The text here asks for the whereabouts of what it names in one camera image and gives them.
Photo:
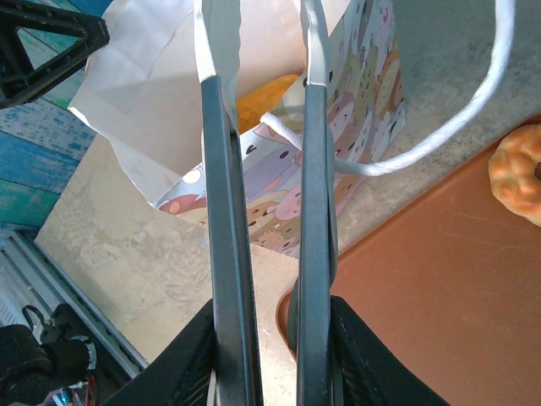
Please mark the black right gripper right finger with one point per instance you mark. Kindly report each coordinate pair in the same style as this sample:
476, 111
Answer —
376, 372

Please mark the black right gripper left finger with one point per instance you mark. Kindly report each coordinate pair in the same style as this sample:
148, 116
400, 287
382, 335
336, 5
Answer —
177, 372

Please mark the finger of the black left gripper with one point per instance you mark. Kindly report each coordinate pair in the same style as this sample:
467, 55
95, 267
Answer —
91, 34

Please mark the white cartoon print paper bag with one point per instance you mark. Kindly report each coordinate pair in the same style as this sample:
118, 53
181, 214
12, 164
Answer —
139, 84

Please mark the metal tongs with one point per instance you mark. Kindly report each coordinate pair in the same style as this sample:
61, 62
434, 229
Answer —
224, 211

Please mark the yellow pumpkin shaped bread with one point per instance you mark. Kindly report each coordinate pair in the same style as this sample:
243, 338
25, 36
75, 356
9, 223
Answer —
262, 101

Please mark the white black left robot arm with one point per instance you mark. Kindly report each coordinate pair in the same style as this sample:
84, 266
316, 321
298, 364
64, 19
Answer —
21, 351

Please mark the brown plastic tray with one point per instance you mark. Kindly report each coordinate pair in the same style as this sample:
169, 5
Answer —
422, 296

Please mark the aluminium rail beam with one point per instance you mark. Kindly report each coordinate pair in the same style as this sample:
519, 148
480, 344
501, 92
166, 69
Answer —
63, 287

